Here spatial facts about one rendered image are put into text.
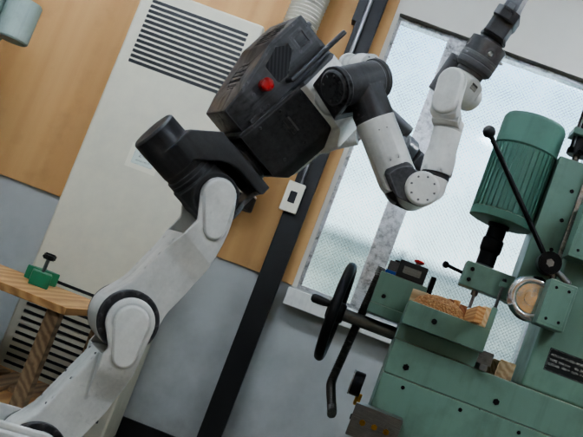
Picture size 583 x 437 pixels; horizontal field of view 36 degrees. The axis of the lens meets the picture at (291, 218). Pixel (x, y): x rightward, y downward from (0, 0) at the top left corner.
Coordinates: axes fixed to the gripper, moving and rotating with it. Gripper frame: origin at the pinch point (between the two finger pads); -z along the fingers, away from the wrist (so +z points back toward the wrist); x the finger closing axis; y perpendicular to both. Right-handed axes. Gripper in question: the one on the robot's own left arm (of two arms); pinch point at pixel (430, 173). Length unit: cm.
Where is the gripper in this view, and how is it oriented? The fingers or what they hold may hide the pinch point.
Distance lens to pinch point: 279.3
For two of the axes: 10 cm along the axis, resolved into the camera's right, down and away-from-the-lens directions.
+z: -7.1, -5.6, -4.3
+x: 3.5, 2.5, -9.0
